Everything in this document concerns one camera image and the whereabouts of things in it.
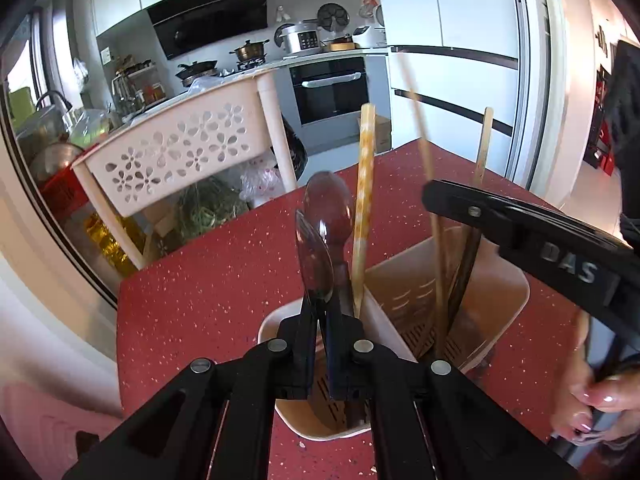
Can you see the bamboo steamer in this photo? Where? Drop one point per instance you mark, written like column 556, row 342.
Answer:
column 344, row 45

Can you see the small white rice cooker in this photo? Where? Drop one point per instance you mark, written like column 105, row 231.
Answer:
column 369, row 36

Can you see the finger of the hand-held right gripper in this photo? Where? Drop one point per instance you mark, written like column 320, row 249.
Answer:
column 465, row 202

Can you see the black built-in oven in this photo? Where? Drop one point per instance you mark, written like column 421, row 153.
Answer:
column 330, row 92

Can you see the black frying pan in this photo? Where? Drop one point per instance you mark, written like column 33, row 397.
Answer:
column 197, row 69

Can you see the person's right hand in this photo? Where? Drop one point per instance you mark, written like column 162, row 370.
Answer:
column 617, row 395

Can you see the yellow oil bottle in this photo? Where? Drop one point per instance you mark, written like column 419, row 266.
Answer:
column 110, row 245

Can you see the black range hood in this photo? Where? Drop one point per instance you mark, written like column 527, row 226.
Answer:
column 210, row 15

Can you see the person's black clothing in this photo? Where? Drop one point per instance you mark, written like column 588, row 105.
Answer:
column 625, row 135

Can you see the steel pot on stove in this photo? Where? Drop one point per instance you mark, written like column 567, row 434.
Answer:
column 249, row 50

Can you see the black round multi-hole pan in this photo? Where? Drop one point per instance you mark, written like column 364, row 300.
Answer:
column 332, row 16

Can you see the green leafy vegetables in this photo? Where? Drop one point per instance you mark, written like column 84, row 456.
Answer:
column 210, row 207

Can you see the white plastic bag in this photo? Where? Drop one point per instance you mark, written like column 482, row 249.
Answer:
column 262, row 180

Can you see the spice rack with jars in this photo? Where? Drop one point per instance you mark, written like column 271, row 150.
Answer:
column 135, row 87

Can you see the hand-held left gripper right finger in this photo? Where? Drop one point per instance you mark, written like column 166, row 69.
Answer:
column 342, row 355

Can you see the white refrigerator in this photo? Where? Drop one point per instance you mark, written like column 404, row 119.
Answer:
column 450, row 10

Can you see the green plastic container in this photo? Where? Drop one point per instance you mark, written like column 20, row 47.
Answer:
column 22, row 107

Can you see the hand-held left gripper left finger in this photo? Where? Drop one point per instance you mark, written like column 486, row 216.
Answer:
column 300, row 355

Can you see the dark red spoon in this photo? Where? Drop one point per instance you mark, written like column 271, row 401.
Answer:
column 330, row 205

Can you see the stainless steel bowl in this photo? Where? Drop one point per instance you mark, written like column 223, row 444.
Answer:
column 55, row 157

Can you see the translucent grey spoon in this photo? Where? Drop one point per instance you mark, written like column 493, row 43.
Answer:
column 315, row 265

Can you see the white utensil holder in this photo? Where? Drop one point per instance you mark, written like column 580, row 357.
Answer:
column 395, row 285

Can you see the kitchen faucet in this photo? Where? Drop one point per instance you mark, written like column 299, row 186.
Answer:
column 50, row 96

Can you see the cardboard box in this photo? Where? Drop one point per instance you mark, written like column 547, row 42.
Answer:
column 377, row 132

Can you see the white perforated basket cart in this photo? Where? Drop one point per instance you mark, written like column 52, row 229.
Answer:
column 185, row 130

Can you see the bamboo chopstick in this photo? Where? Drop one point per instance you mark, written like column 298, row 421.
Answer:
column 484, row 145
column 437, row 270

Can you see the red plastic basket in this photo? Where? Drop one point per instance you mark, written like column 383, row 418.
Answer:
column 65, row 187

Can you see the silver electric pressure cooker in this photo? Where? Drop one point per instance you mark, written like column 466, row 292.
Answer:
column 300, row 37

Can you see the spotted chopstick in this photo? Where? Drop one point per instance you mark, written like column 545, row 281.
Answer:
column 364, row 185

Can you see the pink plastic stool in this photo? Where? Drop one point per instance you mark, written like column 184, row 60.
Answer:
column 45, row 425

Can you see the clear plastic bag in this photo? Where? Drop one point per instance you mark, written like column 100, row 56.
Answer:
column 90, row 125

